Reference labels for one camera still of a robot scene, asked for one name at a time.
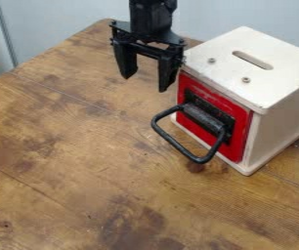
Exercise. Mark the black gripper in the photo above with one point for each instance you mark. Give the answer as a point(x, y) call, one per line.
point(147, 35)

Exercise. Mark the white wooden drawer cabinet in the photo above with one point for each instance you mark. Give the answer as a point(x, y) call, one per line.
point(243, 74)

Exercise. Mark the red wooden drawer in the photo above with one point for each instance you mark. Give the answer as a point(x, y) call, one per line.
point(213, 117)

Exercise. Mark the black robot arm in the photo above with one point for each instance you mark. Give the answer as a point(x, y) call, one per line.
point(147, 36)

